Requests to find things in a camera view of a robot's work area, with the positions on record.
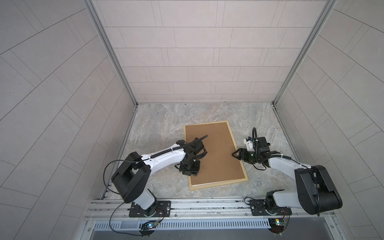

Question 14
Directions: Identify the brown cardboard backing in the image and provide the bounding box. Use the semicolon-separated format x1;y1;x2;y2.
185;121;247;187

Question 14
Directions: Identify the light wooden picture frame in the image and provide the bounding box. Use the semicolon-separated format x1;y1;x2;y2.
182;120;250;191

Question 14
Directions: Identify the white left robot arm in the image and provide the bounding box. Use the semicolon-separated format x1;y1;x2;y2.
111;136;208;217

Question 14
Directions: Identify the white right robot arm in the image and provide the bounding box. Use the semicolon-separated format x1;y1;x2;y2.
232;137;343;215

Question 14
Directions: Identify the left green circuit board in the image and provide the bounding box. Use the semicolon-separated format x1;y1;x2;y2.
140;221;160;236

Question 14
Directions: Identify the green circuit board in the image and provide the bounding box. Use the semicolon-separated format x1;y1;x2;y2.
140;221;160;236
269;219;289;234

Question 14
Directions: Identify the right green circuit board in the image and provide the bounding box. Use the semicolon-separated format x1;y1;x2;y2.
269;219;289;234

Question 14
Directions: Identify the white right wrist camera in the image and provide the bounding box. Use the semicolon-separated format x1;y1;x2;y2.
244;137;255;152

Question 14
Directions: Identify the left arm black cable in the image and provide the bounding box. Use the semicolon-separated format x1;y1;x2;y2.
102;134;209;236

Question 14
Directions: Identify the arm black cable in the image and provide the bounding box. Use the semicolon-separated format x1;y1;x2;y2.
102;134;209;236
244;127;323;217

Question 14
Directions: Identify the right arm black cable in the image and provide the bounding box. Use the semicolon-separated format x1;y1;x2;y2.
244;127;323;217

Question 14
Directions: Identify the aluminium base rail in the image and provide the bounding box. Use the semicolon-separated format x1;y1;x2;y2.
85;197;337;232

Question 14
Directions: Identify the aluminium corner post right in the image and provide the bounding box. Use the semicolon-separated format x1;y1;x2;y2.
272;0;337;107

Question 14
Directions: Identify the aluminium corner post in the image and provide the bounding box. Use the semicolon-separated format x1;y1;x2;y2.
84;0;138;108
272;0;337;107

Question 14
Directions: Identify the aluminium corner post left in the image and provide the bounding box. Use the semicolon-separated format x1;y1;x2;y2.
84;0;138;108

